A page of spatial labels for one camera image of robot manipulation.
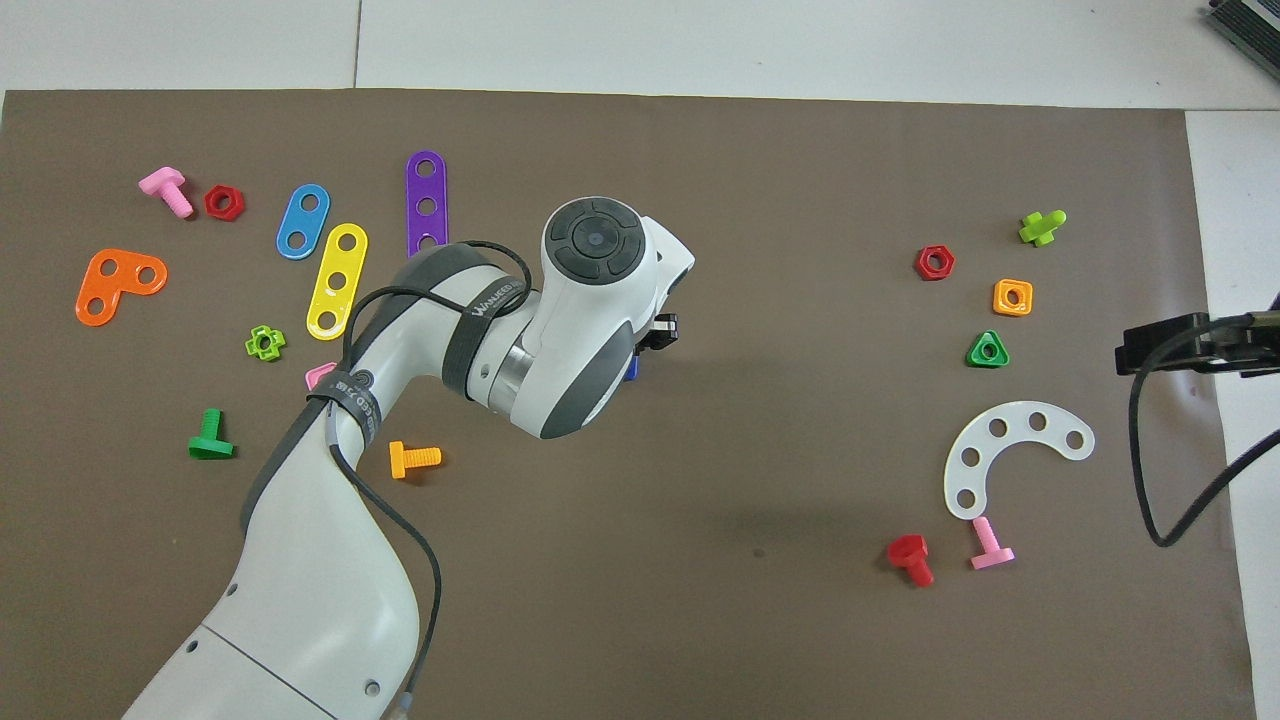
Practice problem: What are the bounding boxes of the lime cross-head plastic screw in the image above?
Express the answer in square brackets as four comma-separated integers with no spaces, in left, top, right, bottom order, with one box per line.
[1017,208,1069,248]

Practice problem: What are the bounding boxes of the orange heart three-hole plate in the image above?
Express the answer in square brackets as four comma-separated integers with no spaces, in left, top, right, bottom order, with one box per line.
[75,248,169,328]

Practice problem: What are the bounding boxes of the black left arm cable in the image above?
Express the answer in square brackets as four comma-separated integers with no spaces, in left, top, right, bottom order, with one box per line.
[322,240,535,720]

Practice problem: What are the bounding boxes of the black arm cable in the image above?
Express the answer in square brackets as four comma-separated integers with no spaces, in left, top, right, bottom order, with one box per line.
[322,240,535,720]
[1128,295,1280,548]

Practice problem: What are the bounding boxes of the large pink plastic screw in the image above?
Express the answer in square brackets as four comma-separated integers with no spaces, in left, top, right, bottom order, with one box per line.
[138,166,195,220]

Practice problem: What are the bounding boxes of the brown table mat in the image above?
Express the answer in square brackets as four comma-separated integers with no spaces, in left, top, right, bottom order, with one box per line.
[0,88,1259,720]

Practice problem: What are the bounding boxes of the yellow three-hole plastic plate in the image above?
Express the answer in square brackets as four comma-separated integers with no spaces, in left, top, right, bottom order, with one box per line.
[305,222,370,342]

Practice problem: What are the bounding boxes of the grey ribbed device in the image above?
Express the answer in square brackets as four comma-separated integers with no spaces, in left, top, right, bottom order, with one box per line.
[1203,0,1280,81]

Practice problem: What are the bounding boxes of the orange plastic screw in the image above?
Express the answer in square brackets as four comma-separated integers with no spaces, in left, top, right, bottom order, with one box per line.
[388,440,443,480]

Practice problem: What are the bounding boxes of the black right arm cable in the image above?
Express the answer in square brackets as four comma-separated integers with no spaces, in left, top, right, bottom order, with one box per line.
[1128,295,1280,548]

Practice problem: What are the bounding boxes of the purple four-hole plastic plate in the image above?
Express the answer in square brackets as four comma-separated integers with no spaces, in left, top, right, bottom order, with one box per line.
[405,150,450,258]

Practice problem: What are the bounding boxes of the red plastic screw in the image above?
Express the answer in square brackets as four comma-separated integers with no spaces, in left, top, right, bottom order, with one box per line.
[886,533,936,589]

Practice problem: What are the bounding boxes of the green triangle plastic nut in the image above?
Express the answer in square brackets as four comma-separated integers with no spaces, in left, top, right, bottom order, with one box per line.
[965,329,1012,370]

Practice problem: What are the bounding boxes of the small pink plastic screw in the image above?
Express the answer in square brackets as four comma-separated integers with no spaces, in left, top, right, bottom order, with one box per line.
[969,515,1017,572]

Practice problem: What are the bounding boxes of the green plastic screw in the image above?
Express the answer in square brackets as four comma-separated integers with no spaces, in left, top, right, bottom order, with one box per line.
[187,407,237,461]

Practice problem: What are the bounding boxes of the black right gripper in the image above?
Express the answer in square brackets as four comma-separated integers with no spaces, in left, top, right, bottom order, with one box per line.
[1116,295,1280,379]

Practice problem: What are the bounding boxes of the white curved five-hole plate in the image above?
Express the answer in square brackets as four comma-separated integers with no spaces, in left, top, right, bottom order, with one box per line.
[943,401,1097,521]

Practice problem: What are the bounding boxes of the blue two-hole plastic plate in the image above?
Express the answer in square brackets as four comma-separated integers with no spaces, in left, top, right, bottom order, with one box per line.
[275,183,332,261]

